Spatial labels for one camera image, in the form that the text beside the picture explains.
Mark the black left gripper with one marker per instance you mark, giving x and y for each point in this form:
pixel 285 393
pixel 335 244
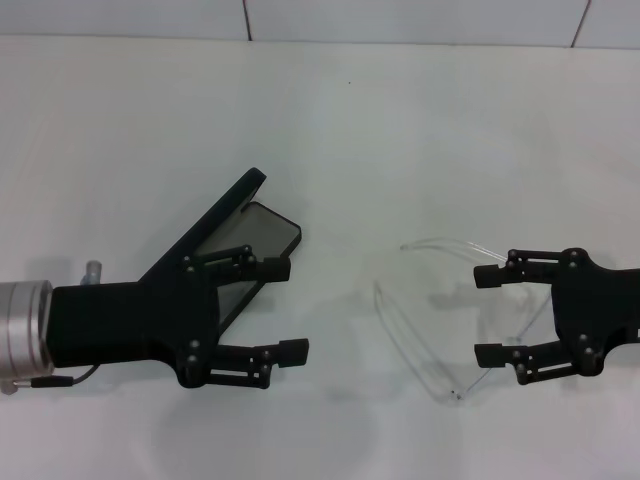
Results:
pixel 115 320

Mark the black glasses case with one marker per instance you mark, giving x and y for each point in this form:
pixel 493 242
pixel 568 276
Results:
pixel 220 215

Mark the clear white glasses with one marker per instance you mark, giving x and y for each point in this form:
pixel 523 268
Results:
pixel 450 240

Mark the silver cylindrical wrist fitting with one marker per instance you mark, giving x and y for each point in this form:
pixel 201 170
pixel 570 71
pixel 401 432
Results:
pixel 92 272

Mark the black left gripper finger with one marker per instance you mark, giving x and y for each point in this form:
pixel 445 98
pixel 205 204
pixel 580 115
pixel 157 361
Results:
pixel 275 270
pixel 292 352

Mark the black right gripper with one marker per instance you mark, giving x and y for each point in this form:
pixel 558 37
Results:
pixel 595 310

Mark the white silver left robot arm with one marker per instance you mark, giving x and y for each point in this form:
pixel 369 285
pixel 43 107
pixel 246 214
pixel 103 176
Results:
pixel 22 325

